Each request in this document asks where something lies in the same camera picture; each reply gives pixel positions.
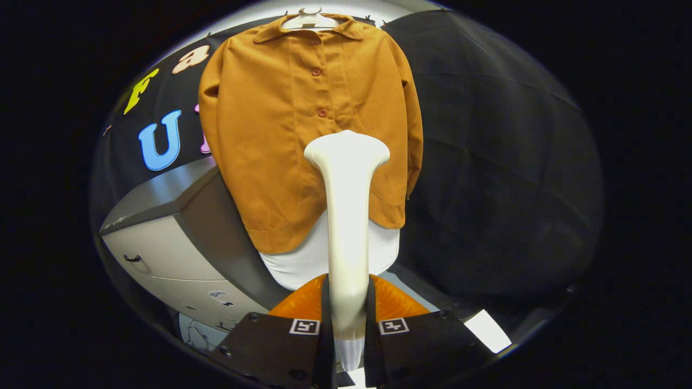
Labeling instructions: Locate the black backdrop cloth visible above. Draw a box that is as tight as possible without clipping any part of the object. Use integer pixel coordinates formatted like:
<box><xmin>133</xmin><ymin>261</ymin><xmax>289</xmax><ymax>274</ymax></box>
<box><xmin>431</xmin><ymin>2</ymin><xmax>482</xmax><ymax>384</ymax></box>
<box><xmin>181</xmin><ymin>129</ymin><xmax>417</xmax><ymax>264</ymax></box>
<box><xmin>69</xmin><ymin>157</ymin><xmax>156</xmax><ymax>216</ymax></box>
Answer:
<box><xmin>100</xmin><ymin>10</ymin><xmax>603</xmax><ymax>325</ymax></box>

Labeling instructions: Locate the orange button-up shirt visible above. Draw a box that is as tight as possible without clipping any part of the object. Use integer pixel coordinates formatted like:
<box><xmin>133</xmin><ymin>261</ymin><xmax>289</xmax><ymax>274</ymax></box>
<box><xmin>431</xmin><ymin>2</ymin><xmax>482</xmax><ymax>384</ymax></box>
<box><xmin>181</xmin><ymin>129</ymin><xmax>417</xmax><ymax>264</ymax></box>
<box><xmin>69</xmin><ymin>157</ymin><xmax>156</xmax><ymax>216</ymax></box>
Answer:
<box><xmin>198</xmin><ymin>14</ymin><xmax>424</xmax><ymax>254</ymax></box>

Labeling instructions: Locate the white garment steamer head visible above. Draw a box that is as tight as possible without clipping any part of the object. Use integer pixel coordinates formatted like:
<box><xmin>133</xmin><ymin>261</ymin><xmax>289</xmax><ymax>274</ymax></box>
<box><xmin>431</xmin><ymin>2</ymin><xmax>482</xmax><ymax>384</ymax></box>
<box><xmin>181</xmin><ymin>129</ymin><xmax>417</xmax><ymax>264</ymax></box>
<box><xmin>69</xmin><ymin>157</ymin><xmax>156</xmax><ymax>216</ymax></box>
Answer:
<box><xmin>304</xmin><ymin>130</ymin><xmax>391</xmax><ymax>341</ymax></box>

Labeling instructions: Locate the white clothes hanger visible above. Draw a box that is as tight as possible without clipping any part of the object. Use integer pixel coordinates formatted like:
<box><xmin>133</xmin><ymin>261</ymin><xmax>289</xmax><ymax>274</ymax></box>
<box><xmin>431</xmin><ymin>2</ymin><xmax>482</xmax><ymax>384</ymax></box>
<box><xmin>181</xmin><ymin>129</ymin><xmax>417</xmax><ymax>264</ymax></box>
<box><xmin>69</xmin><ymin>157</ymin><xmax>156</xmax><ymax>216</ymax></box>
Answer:
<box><xmin>280</xmin><ymin>7</ymin><xmax>341</xmax><ymax>30</ymax></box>

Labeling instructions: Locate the grey drawer cabinet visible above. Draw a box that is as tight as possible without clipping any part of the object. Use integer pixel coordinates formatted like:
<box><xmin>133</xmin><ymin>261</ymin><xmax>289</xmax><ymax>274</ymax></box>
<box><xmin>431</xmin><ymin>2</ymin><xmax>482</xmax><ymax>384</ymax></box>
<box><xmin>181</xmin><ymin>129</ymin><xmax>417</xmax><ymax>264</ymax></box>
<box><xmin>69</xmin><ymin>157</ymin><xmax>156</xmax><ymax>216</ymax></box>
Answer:
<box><xmin>99</xmin><ymin>157</ymin><xmax>292</xmax><ymax>336</ymax></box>

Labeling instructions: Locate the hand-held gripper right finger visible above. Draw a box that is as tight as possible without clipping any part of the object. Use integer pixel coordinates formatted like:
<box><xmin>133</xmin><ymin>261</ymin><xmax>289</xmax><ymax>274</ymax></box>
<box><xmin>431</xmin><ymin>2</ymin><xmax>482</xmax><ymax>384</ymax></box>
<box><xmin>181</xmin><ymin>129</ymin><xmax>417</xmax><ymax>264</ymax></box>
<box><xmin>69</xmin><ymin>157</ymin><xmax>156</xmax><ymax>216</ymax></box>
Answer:
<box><xmin>363</xmin><ymin>274</ymin><xmax>495</xmax><ymax>389</ymax></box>

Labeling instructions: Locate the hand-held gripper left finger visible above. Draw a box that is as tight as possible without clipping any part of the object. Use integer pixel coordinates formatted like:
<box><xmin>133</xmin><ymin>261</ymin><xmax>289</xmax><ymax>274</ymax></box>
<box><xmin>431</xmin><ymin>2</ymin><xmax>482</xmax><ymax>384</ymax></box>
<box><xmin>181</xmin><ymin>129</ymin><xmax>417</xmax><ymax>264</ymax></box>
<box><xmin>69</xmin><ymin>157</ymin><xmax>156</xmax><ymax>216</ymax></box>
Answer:
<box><xmin>208</xmin><ymin>273</ymin><xmax>336</xmax><ymax>389</ymax></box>

